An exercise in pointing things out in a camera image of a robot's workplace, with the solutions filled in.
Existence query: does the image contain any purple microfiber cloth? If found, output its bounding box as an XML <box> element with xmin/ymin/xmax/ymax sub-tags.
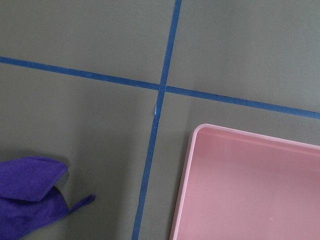
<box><xmin>0</xmin><ymin>156</ymin><xmax>96</xmax><ymax>240</ymax></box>

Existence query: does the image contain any pink plastic bin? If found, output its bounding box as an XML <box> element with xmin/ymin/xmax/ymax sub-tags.
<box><xmin>169</xmin><ymin>124</ymin><xmax>320</xmax><ymax>240</ymax></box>

